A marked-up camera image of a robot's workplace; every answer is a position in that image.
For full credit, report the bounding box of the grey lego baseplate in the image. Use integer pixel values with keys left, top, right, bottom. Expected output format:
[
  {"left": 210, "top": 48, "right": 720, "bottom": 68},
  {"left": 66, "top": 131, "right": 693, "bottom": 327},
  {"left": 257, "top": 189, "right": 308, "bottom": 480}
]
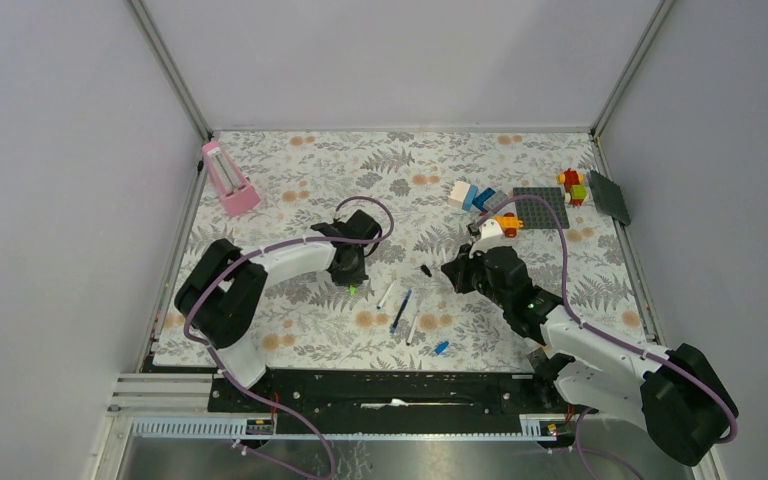
[{"left": 512, "top": 187, "right": 570, "bottom": 230}]

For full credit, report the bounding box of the blue gel pen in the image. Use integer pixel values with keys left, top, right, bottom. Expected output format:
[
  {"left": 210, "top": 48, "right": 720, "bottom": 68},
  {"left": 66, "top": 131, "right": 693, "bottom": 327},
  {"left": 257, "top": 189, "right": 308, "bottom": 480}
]
[{"left": 389, "top": 289, "right": 413, "bottom": 334}]

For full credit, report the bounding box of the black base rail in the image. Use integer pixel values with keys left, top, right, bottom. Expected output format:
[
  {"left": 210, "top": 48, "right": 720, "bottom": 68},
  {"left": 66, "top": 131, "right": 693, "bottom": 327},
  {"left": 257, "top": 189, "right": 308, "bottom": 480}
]
[{"left": 207, "top": 368, "right": 583, "bottom": 429}]

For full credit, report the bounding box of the white pen dark tip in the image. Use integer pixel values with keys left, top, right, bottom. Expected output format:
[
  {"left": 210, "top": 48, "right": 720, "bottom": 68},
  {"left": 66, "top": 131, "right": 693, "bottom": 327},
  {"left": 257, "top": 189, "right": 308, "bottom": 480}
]
[{"left": 405, "top": 310, "right": 421, "bottom": 346}]

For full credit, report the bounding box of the grey toy brick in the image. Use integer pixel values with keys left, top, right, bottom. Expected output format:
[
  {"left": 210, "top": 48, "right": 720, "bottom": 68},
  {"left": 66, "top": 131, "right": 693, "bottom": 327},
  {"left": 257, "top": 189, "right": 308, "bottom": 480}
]
[{"left": 484, "top": 191, "right": 508, "bottom": 211}]

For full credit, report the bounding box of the white cable duct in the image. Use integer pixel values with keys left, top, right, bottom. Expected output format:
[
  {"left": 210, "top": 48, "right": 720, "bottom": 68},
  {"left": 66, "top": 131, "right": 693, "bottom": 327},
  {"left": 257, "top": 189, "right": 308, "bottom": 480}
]
[{"left": 131, "top": 415, "right": 557, "bottom": 442}]

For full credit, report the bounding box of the blue pen cap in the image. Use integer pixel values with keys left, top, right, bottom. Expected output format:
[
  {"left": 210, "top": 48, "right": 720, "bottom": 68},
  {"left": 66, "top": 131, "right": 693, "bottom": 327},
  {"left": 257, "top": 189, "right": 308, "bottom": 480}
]
[{"left": 434, "top": 341, "right": 450, "bottom": 355}]

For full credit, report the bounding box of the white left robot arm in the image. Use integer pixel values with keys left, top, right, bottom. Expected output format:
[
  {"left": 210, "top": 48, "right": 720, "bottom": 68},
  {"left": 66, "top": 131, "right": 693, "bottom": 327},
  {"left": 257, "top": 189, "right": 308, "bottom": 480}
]
[{"left": 174, "top": 210, "right": 392, "bottom": 411}]

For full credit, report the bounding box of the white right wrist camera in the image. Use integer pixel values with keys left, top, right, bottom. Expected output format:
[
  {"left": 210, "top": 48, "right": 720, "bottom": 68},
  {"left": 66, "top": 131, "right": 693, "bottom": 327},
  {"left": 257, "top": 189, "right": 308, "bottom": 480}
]
[{"left": 469, "top": 219, "right": 505, "bottom": 258}]

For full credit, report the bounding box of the white and blue brick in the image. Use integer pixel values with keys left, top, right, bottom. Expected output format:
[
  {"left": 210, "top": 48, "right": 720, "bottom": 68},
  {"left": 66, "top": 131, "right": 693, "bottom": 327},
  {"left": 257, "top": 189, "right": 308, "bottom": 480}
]
[{"left": 448, "top": 181, "right": 478, "bottom": 211}]

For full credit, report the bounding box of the dark grey lego plate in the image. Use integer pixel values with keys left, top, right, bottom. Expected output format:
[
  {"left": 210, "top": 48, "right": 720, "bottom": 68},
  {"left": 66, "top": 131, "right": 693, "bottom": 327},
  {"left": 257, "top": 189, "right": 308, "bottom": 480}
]
[{"left": 588, "top": 170, "right": 631, "bottom": 226}]

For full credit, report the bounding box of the floral table mat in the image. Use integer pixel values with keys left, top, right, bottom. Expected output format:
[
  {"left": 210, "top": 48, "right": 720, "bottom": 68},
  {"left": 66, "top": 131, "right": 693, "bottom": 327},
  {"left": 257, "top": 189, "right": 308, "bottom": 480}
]
[{"left": 152, "top": 130, "right": 657, "bottom": 374}]

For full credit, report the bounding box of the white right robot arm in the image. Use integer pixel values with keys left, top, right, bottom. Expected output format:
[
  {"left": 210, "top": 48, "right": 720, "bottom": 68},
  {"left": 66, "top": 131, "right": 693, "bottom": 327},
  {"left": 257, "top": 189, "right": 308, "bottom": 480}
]
[{"left": 441, "top": 244, "right": 739, "bottom": 466}]

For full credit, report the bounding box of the red yellow green brick stack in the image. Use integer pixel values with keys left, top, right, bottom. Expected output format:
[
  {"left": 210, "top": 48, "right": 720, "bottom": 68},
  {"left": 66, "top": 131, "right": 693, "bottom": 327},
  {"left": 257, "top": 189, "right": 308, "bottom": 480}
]
[{"left": 557, "top": 169, "right": 588, "bottom": 207}]

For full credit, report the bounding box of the white pen green tip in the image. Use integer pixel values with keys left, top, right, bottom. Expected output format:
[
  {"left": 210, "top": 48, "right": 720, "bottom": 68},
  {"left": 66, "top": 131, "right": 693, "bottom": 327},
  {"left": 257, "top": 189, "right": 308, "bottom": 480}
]
[{"left": 376, "top": 280, "right": 397, "bottom": 310}]

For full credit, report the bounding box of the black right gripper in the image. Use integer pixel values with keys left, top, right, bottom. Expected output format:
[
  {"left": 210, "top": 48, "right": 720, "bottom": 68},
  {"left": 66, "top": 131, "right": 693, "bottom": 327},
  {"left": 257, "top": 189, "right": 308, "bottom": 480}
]
[{"left": 443, "top": 241, "right": 510, "bottom": 310}]

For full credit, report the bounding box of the pink metronome box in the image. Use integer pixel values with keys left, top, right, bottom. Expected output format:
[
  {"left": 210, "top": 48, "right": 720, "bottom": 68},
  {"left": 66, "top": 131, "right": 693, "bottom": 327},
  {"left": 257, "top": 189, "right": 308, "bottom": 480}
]
[{"left": 202, "top": 140, "right": 261, "bottom": 218}]

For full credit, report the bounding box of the blue toy brick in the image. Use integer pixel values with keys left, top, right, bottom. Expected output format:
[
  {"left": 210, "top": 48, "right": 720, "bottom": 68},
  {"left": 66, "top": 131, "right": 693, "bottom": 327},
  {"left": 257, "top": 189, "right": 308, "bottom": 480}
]
[{"left": 472, "top": 188, "right": 496, "bottom": 212}]

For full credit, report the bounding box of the orange toy car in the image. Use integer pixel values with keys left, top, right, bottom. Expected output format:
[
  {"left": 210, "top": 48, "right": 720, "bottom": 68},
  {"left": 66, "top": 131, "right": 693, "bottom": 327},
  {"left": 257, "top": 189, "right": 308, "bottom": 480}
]
[{"left": 494, "top": 212, "right": 524, "bottom": 238}]

